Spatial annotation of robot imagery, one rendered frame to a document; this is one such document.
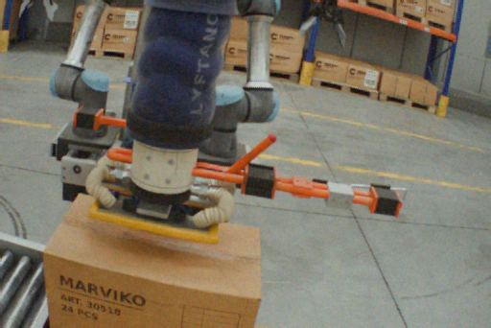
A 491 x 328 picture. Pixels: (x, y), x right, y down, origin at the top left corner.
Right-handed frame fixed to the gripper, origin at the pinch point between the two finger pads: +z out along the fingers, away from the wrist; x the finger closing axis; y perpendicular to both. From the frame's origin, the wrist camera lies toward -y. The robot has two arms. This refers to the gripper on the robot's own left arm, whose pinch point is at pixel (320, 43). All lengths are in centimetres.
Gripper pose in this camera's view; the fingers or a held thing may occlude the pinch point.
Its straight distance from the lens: 172.8
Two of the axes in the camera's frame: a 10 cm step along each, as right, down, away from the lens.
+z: -1.8, 9.2, 3.5
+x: 9.8, 1.4, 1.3
